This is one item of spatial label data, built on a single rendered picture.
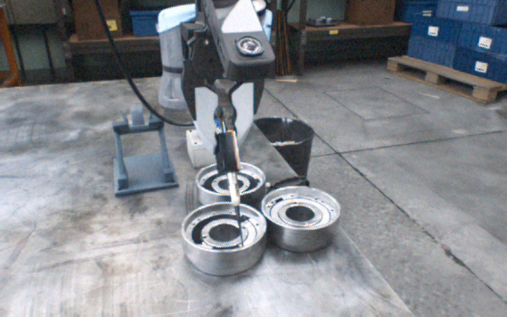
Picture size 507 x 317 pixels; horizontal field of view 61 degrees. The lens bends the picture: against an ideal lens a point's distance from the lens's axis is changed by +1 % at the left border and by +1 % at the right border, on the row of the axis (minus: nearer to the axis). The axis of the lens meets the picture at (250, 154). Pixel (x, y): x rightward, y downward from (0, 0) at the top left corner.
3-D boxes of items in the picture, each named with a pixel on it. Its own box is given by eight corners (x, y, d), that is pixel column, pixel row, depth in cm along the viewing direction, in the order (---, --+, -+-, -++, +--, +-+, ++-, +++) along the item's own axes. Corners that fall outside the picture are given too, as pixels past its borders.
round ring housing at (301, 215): (354, 235, 57) (357, 208, 55) (298, 267, 51) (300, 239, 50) (299, 202, 65) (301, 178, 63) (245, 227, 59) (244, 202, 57)
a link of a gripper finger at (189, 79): (217, 116, 51) (222, 43, 48) (221, 120, 50) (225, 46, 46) (179, 117, 50) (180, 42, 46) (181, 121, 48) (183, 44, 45)
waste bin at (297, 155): (320, 224, 197) (327, 139, 178) (251, 236, 188) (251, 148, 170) (292, 188, 227) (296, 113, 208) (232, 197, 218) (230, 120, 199)
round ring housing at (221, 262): (229, 292, 47) (228, 264, 46) (166, 255, 53) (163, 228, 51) (282, 246, 55) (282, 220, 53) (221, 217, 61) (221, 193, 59)
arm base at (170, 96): (156, 94, 114) (152, 57, 109) (211, 90, 118) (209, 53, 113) (161, 112, 101) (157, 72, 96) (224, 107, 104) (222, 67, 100)
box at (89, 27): (132, 38, 375) (126, -7, 359) (72, 42, 359) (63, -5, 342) (126, 31, 408) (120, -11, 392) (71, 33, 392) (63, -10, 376)
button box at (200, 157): (233, 163, 76) (232, 139, 74) (194, 168, 75) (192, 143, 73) (222, 145, 83) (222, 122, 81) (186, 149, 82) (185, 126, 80)
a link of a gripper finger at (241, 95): (245, 133, 58) (239, 67, 54) (259, 150, 53) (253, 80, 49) (224, 138, 57) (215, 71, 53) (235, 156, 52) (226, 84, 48)
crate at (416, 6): (427, 16, 493) (431, -4, 484) (448, 21, 460) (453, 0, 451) (387, 18, 482) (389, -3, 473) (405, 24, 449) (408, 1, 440)
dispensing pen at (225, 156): (234, 245, 48) (212, 103, 50) (227, 244, 52) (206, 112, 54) (253, 242, 48) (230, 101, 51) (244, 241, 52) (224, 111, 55)
